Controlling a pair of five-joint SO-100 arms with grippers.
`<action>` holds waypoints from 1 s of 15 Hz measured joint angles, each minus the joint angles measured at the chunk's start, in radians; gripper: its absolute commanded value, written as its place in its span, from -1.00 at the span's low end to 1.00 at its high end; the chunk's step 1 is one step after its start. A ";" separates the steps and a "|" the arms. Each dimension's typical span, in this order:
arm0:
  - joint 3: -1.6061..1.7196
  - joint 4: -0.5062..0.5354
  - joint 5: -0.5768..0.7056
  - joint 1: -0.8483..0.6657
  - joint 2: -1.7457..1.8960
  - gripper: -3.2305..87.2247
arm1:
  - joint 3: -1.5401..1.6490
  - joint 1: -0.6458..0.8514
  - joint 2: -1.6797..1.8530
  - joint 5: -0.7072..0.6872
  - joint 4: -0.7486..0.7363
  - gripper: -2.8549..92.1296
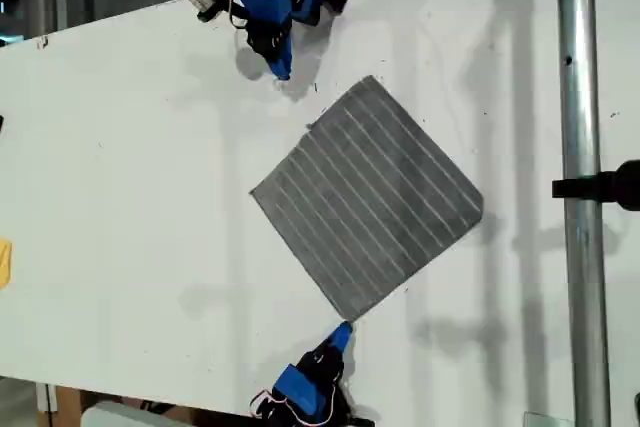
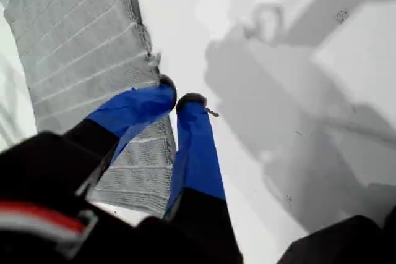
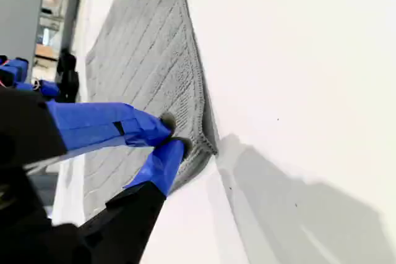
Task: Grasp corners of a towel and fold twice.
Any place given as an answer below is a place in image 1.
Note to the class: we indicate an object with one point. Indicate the grey striped towel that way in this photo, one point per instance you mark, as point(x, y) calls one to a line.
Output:
point(370, 197)

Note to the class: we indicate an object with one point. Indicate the white box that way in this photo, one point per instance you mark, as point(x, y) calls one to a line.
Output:
point(130, 417)

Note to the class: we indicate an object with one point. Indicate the brown cardboard box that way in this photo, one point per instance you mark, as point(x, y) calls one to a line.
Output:
point(67, 407)

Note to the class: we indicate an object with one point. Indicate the black clamp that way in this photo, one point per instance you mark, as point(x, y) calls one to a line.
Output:
point(615, 187)

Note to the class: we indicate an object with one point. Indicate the yellow object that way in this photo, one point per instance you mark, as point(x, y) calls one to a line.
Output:
point(5, 262)

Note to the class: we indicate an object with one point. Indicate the black camera stalk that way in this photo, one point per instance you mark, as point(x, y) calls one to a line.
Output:
point(232, 6)

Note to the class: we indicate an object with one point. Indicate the steel post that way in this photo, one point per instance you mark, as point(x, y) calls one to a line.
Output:
point(580, 97)

